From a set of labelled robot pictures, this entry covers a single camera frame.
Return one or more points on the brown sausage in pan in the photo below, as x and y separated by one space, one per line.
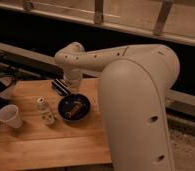
74 110

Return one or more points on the black frying pan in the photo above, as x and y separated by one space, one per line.
72 107

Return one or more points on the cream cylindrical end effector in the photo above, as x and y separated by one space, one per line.
73 79

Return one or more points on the metal window frame rail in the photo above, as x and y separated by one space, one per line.
170 20

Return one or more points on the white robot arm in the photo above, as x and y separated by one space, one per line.
132 92

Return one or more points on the translucent white plastic cup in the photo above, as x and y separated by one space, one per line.
10 115

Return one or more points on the small clear plastic bottle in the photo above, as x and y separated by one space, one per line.
45 111

